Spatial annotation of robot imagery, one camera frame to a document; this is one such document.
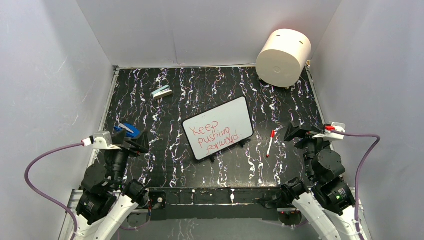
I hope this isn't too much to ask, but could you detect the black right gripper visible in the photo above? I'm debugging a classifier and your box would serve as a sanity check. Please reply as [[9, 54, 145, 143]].
[[282, 120, 331, 180]]

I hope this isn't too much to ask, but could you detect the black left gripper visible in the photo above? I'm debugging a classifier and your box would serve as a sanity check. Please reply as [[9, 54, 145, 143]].
[[107, 127, 150, 189]]

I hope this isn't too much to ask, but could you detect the red capped whiteboard marker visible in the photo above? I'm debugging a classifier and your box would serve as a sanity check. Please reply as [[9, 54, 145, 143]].
[[266, 129, 276, 158]]

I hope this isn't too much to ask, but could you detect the black framed whiteboard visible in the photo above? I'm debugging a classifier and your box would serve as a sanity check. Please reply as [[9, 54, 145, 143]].
[[181, 96, 254, 161]]

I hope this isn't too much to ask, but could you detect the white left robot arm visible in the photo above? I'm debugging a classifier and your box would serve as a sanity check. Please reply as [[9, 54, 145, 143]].
[[74, 128, 150, 240]]

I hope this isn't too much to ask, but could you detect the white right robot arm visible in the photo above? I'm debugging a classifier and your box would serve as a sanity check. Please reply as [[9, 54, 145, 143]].
[[273, 122, 367, 240]]

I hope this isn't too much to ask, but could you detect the blue plastic clip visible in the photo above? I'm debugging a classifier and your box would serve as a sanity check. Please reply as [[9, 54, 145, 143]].
[[114, 123, 141, 139]]

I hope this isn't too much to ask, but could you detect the teal and cream eraser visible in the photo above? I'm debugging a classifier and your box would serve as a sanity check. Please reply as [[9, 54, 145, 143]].
[[151, 85, 173, 100]]

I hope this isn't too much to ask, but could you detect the cream cylindrical container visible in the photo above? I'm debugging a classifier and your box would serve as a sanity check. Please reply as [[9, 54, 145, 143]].
[[255, 29, 312, 88]]

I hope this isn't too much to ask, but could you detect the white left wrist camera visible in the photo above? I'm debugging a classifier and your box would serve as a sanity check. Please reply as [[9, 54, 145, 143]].
[[81, 131, 116, 150]]

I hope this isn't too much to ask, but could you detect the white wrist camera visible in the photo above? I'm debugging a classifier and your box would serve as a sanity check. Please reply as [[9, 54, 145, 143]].
[[81, 131, 116, 150], [312, 121, 346, 142]]

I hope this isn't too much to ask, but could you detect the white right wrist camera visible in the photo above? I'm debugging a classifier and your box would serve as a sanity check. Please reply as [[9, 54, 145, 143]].
[[312, 121, 346, 142]]

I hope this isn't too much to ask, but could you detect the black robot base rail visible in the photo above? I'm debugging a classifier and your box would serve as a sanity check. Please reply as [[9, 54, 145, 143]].
[[149, 187, 304, 225]]

